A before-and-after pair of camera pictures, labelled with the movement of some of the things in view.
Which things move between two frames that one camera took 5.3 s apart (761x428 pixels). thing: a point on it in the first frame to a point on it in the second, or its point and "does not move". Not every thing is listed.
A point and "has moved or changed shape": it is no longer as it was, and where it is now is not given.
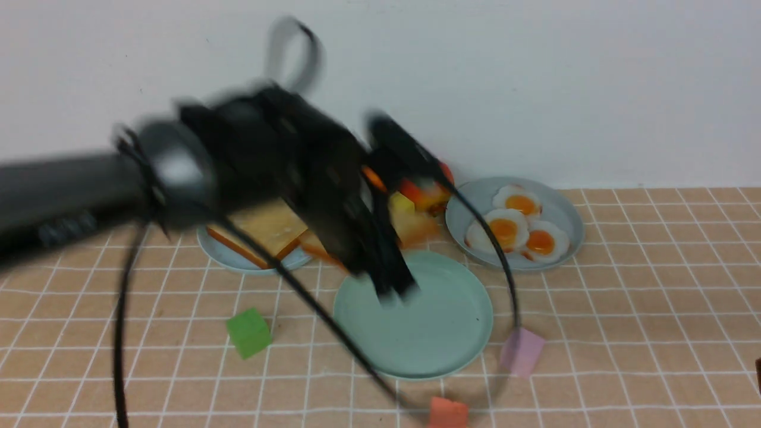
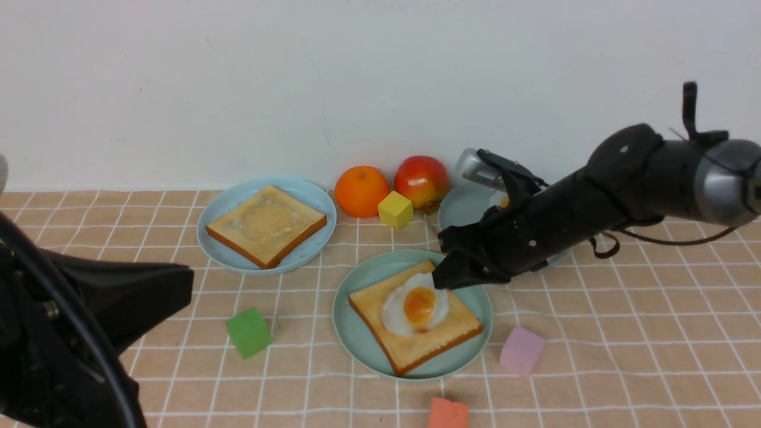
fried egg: x=509 y=226 has moved or changed shape
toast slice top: x=276 y=229 does not move
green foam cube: x=249 y=332 does not move
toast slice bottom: x=417 y=230 to x=405 y=353
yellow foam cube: x=401 y=206 does not move
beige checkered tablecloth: x=654 y=321 does not move
